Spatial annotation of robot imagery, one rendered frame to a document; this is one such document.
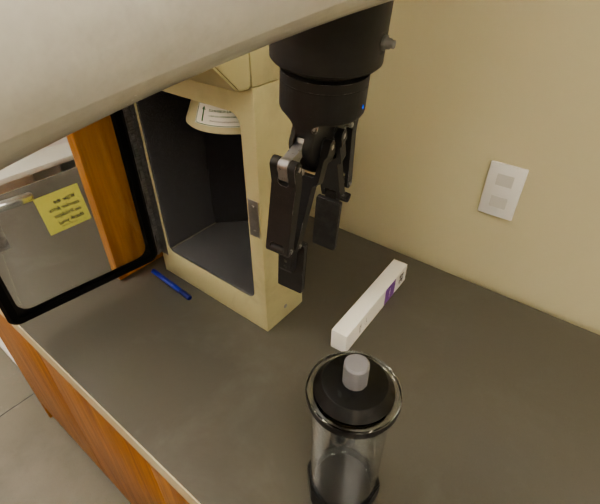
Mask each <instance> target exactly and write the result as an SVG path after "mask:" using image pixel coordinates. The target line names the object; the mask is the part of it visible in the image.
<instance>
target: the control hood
mask: <svg viewBox="0 0 600 504"><path fill-rule="evenodd" d="M189 80H193V81H197V82H201V83H205V84H209V85H212V86H216V87H220V88H224V89H228V90H232V91H236V92H242V91H245V90H248V89H249V87H251V84H250V69H249V54H245V55H243V56H240V57H238V58H236V59H233V60H231V61H228V62H226V63H223V64H221V65H219V66H216V67H214V68H212V69H210V70H207V71H205V72H203V73H200V74H198V75H196V76H194V77H191V78H189Z"/></svg>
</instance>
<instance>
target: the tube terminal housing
mask: <svg viewBox="0 0 600 504"><path fill-rule="evenodd" d="M248 54H249V69H250V84H251V87H249V89H248V90H245V91H242V92H236V91H232V90H228V89H224V88H220V87H216V86H212V85H209V84H205V83H201V82H197V81H193V80H189V79H187V80H184V81H182V82H180V83H178V84H175V85H173V86H171V87H169V88H166V89H164V90H162V91H164V92H167V93H171V94H174V95H177V96H181V97H184V98H188V99H191V100H194V101H198V102H201V103H205V104H208V105H211V106H215V107H218V108H222V109H225V110H228V111H231V112H232V113H234V114H235V116H236V117H237V119H238V120H239V123H240V128H241V140H242V152H243V164H244V175H245V187H246V199H247V198H248V199H251V200H253V201H255V202H258V214H259V229H260V239H259V238H257V237H255V236H253V235H251V234H250V223H249V234H250V246H251V257H252V269H253V281H254V295H253V296H249V295H247V294H245V293H243V292H242V291H240V290H238V289H236V288H235V287H233V286H231V285H230V284H228V283H226V282H224V281H223V280H221V279H219V278H217V277H216V276H214V275H212V274H210V273H209V272H207V271H205V270H204V269H202V268H200V267H198V266H197V265H195V264H193V263H191V262H190V261H188V260H186V259H185V258H183V257H181V256H179V255H178V254H176V253H174V252H173V251H172V250H171V248H170V247H169V245H168V242H167V237H166V233H165V229H164V224H163V220H162V215H161V211H160V207H159V202H158V198H157V193H156V189H155V185H154V180H153V176H152V171H151V167H150V163H149V158H148V154H147V149H146V145H145V141H144V136H143V132H142V127H141V123H140V119H139V114H138V110H137V105H136V103H134V106H135V110H136V115H137V119H138V123H139V128H140V132H141V136H142V141H143V145H144V149H145V154H146V158H147V162H148V167H149V171H150V175H151V180H152V184H153V189H154V193H155V197H156V202H157V206H158V210H159V215H160V219H161V223H162V228H163V232H164V236H165V241H166V245H167V249H168V254H169V255H167V254H166V253H164V252H163V257H164V261H165V265H166V269H167V270H169V271H170V272H172V273H174V274H175V275H177V276H178V277H180V278H182V279H183V280H185V281H187V282H188V283H190V284H191V285H193V286H195V287H196V288H198V289H200V290H201V291H203V292H204V293H206V294H208V295H209V296H211V297H213V298H214V299H216V300H217V301H219V302H221V303H222V304H224V305H225V306H227V307H229V308H230V309H232V310H234V311H235V312H237V313H238V314H240V315H242V316H243V317H245V318H247V319H248V320H250V321H251V322H253V323H255V324H256V325H258V326H260V327H261V328H263V329H264V330H266V331H269V330H271V329H272V328H273V327H274V326H275V325H276V324H277V323H279V322H280V321H281V320H282V319H283V318H284V317H285V316H286V315H288V314H289V313H290V312H291V311H292V310H293V309H294V308H295V307H297V306H298V305H299V304H300V303H301V302H302V293H298V292H296V291H294V290H291V289H289V288H287V287H285V286H282V285H280V284H279V283H278V253H276V252H273V251H271V250H268V249H266V237H267V226H268V215H269V204H270V192H271V181H272V180H271V173H270V166H269V163H270V159H271V157H272V156H273V155H274V154H276V155H279V156H282V157H283V156H284V155H285V154H286V153H287V151H288V150H289V137H290V134H291V129H292V123H291V121H290V119H289V118H288V117H287V115H286V114H285V113H284V112H283V111H282V110H281V108H280V105H279V77H280V76H279V71H280V67H279V66H277V65H276V64H275V63H274V62H273V61H272V60H271V58H270V56H269V45H267V46H265V47H262V48H260V49H257V50H255V51H253V52H250V53H248Z"/></svg>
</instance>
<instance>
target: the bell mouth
mask: <svg viewBox="0 0 600 504"><path fill-rule="evenodd" d="M186 122H187V123H188V124H189V125H190V126H191V127H193V128H195V129H197V130H200V131H203V132H207V133H213V134H224V135H238V134H241V128H240V123H239V120H238V119H237V117H236V116H235V114H234V113H232V112H231V111H228V110H225V109H222V108H218V107H215V106H211V105H208V104H205V103H201V102H198V101H194V100H191V101H190V105H189V108H188V112H187V115H186Z"/></svg>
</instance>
